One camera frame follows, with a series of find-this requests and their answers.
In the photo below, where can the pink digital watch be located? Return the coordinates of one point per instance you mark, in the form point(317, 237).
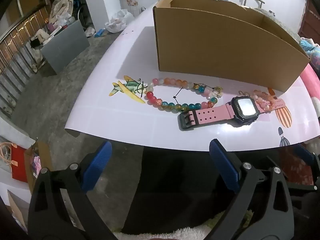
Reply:
point(212, 113)

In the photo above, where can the pink blanket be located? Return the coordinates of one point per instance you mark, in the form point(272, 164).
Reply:
point(310, 80)

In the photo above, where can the small cardboard box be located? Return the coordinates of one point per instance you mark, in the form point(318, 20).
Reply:
point(37, 160)

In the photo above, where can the brown door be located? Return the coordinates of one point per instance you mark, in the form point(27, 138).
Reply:
point(311, 22)

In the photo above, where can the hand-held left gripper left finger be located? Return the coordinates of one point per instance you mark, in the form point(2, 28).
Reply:
point(96, 167)

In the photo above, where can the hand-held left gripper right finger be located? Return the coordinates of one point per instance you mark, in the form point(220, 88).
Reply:
point(225, 167)

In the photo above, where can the flower wall sticker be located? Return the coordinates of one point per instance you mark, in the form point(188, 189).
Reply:
point(132, 2)

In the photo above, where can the white green fluffy cloth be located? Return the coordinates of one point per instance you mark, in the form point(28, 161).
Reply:
point(155, 235)

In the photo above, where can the metal window railing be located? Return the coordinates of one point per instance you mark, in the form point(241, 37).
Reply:
point(17, 57)

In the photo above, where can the pile of clothes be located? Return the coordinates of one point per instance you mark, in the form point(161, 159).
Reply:
point(61, 7)

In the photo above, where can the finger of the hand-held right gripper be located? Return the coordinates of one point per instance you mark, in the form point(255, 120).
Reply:
point(304, 155)
point(302, 187)

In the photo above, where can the blue packet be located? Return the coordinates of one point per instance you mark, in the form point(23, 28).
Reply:
point(100, 32)

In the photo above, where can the wooden chair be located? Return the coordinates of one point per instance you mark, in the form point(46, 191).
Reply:
point(252, 1)

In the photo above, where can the white plastic bag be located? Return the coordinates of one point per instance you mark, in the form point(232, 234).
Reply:
point(118, 21)

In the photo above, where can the red bag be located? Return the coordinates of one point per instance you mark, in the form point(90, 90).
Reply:
point(20, 165)

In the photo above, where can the gold earring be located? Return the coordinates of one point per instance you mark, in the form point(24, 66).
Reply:
point(217, 91)

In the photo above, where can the grey board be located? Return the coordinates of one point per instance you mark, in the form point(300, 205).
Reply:
point(63, 45)

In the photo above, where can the blue quilt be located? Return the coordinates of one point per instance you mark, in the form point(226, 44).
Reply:
point(311, 52)

